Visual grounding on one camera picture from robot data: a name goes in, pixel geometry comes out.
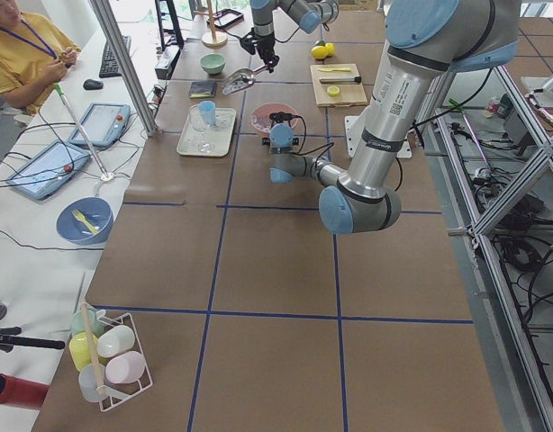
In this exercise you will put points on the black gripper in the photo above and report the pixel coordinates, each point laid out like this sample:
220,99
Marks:
263,45
295,142

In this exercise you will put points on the steel ice scoop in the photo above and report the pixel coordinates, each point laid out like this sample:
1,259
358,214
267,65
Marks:
241,79

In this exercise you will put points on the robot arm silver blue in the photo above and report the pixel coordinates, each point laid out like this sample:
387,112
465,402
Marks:
308,15
424,39

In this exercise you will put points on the pink bowl with ice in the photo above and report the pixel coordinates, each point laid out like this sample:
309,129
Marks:
259,118

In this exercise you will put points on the light blue cup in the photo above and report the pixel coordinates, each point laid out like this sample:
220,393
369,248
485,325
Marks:
207,110

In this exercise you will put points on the white cup in rack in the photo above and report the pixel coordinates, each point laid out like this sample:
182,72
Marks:
115,341

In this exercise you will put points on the green cup in rack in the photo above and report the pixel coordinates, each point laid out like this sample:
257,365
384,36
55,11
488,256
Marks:
77,324

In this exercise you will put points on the pink cup in rack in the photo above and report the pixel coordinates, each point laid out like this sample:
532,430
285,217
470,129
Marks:
125,368

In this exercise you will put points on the yellow cup in rack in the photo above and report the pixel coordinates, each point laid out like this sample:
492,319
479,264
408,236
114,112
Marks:
79,351

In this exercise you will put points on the grey cup in rack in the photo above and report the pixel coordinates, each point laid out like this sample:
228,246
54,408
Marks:
88,386

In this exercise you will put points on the yellow lemon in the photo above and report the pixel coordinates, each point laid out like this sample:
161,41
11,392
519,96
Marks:
330,48
320,52

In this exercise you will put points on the yellow plastic knife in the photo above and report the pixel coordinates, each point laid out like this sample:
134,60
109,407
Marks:
334,69

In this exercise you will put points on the green bowl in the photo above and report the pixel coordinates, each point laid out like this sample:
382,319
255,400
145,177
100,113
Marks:
213,63

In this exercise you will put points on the lemon half slice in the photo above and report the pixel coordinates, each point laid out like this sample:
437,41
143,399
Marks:
333,91

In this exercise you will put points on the wooden paper towel stand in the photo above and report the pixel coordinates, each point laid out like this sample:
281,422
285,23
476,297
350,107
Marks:
212,38

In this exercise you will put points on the dark tray pink rim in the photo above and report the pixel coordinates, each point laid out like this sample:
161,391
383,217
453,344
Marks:
224,19

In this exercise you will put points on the wooden cutting board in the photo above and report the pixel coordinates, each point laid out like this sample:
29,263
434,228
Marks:
351,95

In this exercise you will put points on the cream serving tray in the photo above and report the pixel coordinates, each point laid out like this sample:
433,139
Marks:
215,143

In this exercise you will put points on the grey yellow sponge cloth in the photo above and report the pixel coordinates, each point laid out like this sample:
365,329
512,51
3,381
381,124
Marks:
202,89

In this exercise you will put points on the clear wine glass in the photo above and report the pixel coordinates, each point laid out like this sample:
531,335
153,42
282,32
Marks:
198,120

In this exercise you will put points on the black keyboard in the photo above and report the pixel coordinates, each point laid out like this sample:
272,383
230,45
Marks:
109,66

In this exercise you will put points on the far blue teach pendant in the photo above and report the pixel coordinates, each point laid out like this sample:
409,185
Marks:
105,123

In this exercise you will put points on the blue teach pendant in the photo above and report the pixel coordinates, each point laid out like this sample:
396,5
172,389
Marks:
105,123
46,172

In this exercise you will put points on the white rod green tip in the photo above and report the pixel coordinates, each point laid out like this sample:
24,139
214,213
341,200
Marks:
106,176

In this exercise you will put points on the black computer mouse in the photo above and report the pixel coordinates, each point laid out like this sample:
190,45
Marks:
92,84

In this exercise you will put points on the blue bowl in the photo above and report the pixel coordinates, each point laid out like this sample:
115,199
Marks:
97,210

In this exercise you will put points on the yellow plastic fork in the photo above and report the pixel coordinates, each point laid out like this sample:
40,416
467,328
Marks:
79,216

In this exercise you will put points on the near blue teach pendant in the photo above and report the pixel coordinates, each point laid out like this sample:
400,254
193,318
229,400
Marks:
46,172

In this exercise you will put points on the person in yellow shirt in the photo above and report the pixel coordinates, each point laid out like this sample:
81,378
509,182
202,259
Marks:
34,56

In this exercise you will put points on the red cylinder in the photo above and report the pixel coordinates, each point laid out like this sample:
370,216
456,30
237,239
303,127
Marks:
20,393

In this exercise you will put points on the aluminium frame post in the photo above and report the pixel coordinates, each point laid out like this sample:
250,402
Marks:
105,17

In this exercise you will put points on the white wire cup rack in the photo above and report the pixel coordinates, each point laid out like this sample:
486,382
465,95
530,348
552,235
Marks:
117,394

